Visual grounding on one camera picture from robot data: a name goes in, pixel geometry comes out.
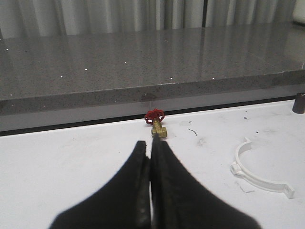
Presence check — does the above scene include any white container on counter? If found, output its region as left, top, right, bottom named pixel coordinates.
left=293, top=0, right=305, bottom=24

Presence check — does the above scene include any white half pipe clamp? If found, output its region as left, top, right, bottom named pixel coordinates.
left=230, top=137, right=295, bottom=199

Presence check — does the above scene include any dark brown pipe coupling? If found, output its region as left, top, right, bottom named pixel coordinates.
left=292, top=93, right=305, bottom=114

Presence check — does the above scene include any grey stone counter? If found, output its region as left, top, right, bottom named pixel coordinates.
left=0, top=22, right=305, bottom=134

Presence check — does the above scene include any brass valve red handle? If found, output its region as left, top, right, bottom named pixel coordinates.
left=144, top=108, right=167, bottom=138

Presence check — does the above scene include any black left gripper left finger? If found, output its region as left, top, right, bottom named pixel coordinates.
left=51, top=141, right=151, bottom=229

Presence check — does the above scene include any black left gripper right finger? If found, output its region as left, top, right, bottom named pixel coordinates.
left=151, top=136, right=260, bottom=229

